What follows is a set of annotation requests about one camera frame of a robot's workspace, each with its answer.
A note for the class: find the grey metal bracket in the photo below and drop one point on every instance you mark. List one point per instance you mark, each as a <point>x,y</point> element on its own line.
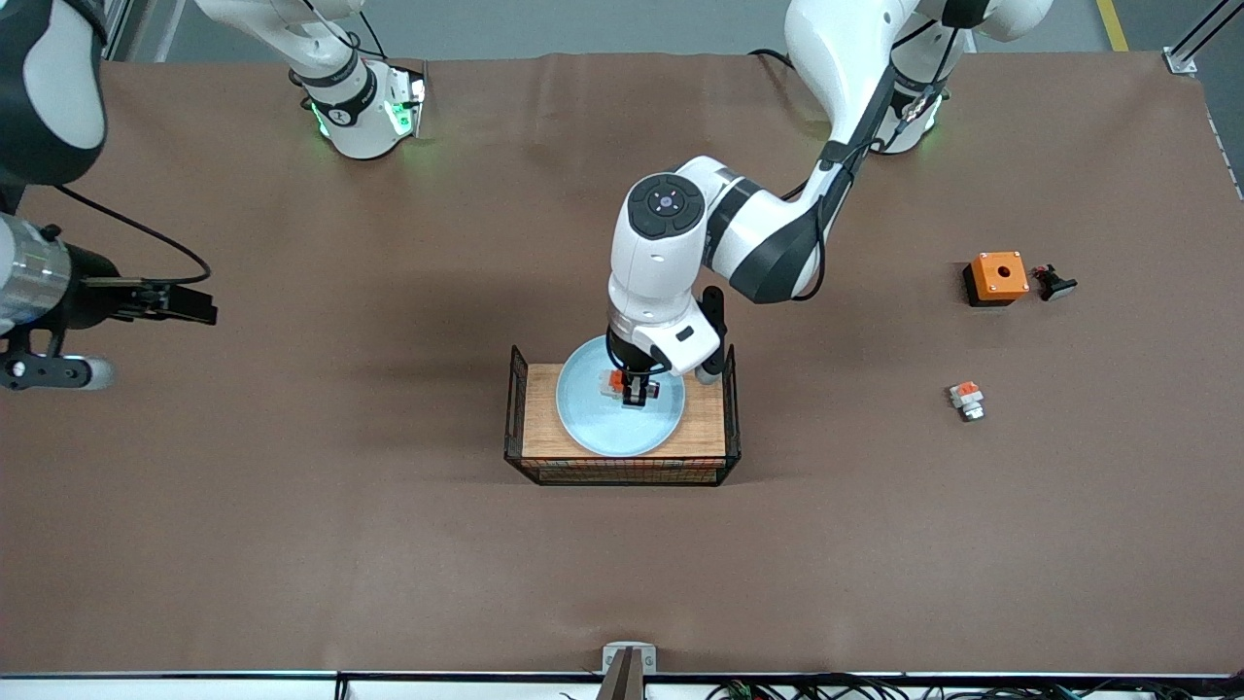
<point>608,659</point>

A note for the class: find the white table edge rail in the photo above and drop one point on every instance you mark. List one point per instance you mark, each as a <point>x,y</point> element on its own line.
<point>194,690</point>

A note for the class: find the brown camera post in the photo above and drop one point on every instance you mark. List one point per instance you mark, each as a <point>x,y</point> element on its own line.
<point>627,681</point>

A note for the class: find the white orange contact block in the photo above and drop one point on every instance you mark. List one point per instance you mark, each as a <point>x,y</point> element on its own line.
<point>967,401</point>

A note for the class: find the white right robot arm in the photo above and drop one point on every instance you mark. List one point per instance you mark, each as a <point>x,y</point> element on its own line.
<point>58,97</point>

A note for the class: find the orange button enclosure box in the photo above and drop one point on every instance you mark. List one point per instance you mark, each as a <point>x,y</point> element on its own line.
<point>1001,282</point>

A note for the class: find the brown table cover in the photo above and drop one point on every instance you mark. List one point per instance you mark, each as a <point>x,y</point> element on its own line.
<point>292,564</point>

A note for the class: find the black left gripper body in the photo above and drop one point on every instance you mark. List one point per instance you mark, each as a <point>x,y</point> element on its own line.
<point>630,358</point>

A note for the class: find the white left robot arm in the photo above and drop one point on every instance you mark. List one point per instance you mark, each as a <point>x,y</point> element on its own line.
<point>661,262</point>

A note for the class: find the grey base connector box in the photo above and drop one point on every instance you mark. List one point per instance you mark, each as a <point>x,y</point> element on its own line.
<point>406,102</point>

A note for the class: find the light blue round plate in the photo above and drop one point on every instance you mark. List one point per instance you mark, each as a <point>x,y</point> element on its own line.
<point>622,433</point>

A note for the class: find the wooden board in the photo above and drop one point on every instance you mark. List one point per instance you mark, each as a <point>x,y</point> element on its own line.
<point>544,418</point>

